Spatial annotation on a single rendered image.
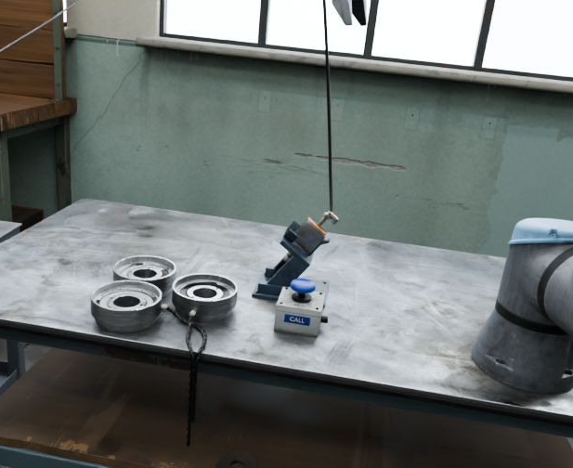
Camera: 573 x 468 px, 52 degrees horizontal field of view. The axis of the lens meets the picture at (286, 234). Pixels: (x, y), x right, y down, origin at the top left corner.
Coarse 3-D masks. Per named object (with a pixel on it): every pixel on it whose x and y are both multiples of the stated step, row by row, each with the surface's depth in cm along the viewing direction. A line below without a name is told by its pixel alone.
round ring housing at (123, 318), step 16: (96, 288) 90; (112, 288) 93; (128, 288) 94; (144, 288) 94; (96, 304) 85; (112, 304) 88; (128, 304) 92; (144, 304) 89; (160, 304) 89; (96, 320) 88; (112, 320) 85; (128, 320) 85; (144, 320) 86
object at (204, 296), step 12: (192, 276) 98; (204, 276) 99; (216, 276) 99; (180, 288) 96; (192, 288) 96; (204, 288) 97; (216, 288) 97; (228, 288) 97; (180, 300) 91; (192, 300) 90; (204, 300) 90; (216, 300) 90; (228, 300) 92; (180, 312) 93; (204, 312) 90; (216, 312) 91; (228, 312) 94
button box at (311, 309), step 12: (288, 288) 96; (288, 300) 92; (300, 300) 91; (312, 300) 93; (276, 312) 90; (288, 312) 90; (300, 312) 90; (312, 312) 89; (276, 324) 91; (288, 324) 91; (300, 324) 90; (312, 324) 90
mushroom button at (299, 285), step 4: (292, 280) 92; (296, 280) 92; (300, 280) 92; (304, 280) 92; (308, 280) 92; (292, 284) 91; (296, 284) 91; (300, 284) 91; (304, 284) 91; (308, 284) 91; (312, 284) 91; (292, 288) 91; (296, 288) 90; (300, 288) 90; (304, 288) 90; (308, 288) 90; (312, 288) 91; (300, 292) 90; (304, 292) 90; (308, 292) 91; (300, 296) 92; (304, 296) 92
